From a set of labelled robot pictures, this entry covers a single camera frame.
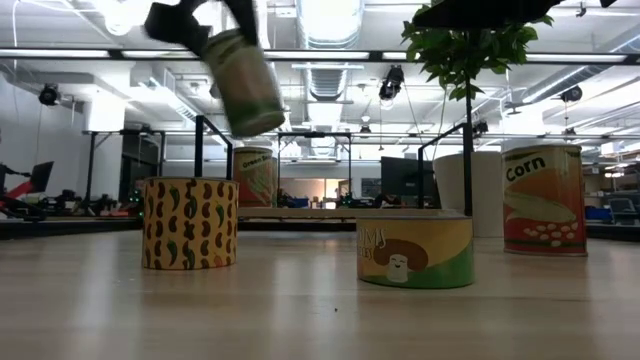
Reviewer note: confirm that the white plant pot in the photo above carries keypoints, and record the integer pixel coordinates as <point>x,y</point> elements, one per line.
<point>452,190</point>

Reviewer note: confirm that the tall oranges can green label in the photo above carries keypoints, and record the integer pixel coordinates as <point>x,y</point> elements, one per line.
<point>245,85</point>

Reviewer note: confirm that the distant black gantry frame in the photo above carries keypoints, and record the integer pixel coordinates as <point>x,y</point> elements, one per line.
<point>315,134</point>

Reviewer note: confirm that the green leafy plant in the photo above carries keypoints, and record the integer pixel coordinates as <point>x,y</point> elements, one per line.
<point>450,55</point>

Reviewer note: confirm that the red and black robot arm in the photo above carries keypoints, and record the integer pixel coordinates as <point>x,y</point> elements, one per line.
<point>25,192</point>

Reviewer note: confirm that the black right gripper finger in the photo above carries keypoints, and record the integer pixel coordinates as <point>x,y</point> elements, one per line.
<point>480,12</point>

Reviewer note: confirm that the black overhead gantry bar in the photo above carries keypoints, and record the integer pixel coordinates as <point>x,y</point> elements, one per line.
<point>115,54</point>

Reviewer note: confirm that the black monitor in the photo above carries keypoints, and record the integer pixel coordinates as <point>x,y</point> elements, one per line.
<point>400,175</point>

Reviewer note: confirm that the tall corn can orange label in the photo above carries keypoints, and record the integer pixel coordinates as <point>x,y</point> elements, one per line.
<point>544,200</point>

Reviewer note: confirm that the short mushroom can yellow green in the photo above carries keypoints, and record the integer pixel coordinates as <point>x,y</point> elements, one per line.
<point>415,255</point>

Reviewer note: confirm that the short bean-pattern yellow can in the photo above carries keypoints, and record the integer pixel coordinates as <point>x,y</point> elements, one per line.
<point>190,225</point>

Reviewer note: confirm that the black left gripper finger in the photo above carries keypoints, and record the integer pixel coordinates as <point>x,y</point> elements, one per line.
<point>244,17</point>
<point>177,25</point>

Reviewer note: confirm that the blue storage bin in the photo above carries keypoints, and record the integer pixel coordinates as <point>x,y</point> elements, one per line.
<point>597,213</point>

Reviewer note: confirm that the wooden shelf with black frame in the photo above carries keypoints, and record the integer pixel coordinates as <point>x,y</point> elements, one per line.
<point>300,213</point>

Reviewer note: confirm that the black rack frame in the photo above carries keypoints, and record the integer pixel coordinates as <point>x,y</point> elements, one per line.
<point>140,165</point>

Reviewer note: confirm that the tall green beans can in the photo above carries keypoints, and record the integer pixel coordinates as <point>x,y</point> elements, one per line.
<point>255,175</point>

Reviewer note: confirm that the black ceiling spot lamp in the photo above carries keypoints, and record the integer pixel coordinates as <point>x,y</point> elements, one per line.
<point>214,91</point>
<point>570,94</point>
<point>49,95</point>
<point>392,82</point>

